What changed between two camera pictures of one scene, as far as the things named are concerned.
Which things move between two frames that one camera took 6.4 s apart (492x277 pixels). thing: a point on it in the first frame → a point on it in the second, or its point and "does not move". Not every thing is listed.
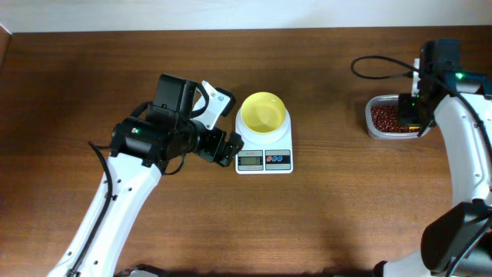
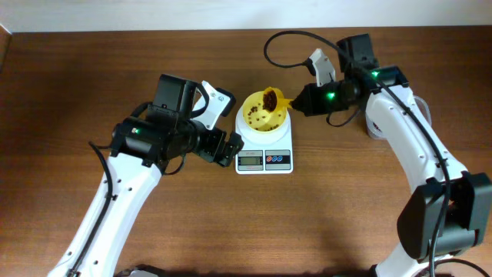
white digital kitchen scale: x=265 y=154 does not move
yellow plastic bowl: x=263 y=111 does not move
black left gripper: x=221 y=148 does not move
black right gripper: x=410 y=114 → x=307 y=100
